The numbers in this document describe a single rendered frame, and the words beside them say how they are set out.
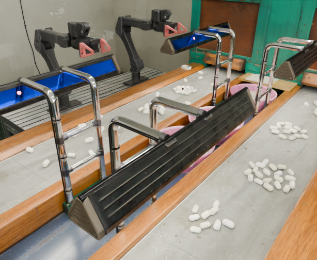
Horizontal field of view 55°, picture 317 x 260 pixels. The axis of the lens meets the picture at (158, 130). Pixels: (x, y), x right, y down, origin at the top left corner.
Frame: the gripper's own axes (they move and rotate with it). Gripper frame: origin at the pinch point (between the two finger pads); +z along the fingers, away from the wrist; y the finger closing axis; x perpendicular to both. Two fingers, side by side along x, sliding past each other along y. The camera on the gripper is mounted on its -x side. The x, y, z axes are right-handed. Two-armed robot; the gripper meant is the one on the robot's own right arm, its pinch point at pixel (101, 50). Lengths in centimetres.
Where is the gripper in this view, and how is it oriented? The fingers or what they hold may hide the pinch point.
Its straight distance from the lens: 147.2
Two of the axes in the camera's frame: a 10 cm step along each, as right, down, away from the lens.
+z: 7.6, 3.3, -5.6
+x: -0.2, 8.7, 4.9
